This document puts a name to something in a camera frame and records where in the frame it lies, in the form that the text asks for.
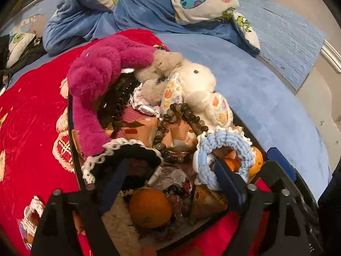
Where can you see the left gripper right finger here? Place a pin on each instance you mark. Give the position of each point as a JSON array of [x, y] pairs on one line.
[[250, 201]]

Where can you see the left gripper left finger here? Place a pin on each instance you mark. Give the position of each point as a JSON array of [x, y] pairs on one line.
[[56, 232]]

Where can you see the white crochet scrunchie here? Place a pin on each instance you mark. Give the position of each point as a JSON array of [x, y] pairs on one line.
[[32, 215]]

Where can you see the blue crochet scrunchie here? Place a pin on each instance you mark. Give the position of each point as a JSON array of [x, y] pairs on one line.
[[220, 144]]

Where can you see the orange mandarin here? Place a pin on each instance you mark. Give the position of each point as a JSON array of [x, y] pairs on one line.
[[258, 161], [149, 208]]

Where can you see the bead bracelet pink black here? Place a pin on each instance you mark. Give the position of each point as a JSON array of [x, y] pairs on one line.
[[179, 199]]

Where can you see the red teddy bear blanket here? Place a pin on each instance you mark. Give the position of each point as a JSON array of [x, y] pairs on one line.
[[30, 109]]

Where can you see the orange mandarin in tray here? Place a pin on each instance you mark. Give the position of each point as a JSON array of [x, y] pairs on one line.
[[149, 208]]

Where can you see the white fuzzy hair claw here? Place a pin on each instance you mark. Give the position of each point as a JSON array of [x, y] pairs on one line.
[[144, 165]]

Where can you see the dark rectangular tray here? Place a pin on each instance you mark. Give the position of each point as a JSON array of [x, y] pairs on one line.
[[178, 115]]

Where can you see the white plush bunny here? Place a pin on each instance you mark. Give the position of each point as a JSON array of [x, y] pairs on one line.
[[195, 84]]

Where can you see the magenta plush bear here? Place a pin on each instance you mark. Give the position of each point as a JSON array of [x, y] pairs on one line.
[[90, 76]]

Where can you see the monster scream pillow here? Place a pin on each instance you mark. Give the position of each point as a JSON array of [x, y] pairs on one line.
[[18, 42]]

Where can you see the blue monster print comforter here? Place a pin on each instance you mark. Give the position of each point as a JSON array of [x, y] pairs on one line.
[[85, 20]]

